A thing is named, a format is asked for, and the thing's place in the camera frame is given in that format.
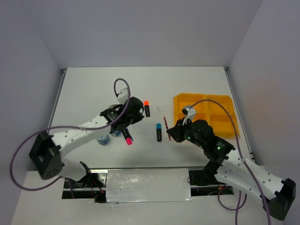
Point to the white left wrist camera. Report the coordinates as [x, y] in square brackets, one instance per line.
[123, 96]

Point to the silver tape roll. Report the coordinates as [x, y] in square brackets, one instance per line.
[113, 106]

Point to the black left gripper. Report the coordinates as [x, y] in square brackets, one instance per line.
[139, 116]

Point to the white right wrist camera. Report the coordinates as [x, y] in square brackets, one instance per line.
[189, 113]

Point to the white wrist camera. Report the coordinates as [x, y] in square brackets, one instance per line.
[189, 113]
[123, 96]

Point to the blue cap highlighter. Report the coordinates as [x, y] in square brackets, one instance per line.
[159, 132]

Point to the blue pen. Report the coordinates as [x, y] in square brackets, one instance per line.
[129, 134]

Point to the yellow compartment tray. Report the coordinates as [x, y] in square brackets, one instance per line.
[209, 111]

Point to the pink cap highlighter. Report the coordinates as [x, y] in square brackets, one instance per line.
[126, 136]

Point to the red pen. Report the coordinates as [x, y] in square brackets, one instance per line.
[166, 126]

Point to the orange cap highlighter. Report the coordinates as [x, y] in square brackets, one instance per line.
[147, 108]

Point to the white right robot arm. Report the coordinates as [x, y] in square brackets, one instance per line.
[227, 166]

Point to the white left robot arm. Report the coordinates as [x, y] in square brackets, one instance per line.
[49, 151]

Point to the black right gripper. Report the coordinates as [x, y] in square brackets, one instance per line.
[176, 131]

